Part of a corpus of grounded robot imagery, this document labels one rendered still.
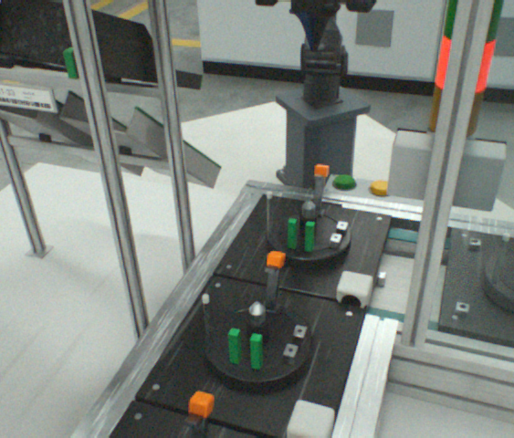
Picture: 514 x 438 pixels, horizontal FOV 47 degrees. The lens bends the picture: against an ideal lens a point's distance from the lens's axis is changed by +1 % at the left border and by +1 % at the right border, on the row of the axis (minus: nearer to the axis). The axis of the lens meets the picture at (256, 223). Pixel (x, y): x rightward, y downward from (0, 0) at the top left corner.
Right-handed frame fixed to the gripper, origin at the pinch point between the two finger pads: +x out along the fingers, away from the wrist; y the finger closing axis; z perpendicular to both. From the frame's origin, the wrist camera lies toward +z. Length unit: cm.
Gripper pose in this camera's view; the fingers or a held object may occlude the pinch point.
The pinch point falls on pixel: (314, 30)
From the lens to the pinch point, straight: 101.5
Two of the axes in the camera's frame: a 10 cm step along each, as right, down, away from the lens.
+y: 9.4, 1.7, -2.9
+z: -3.4, 5.4, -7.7
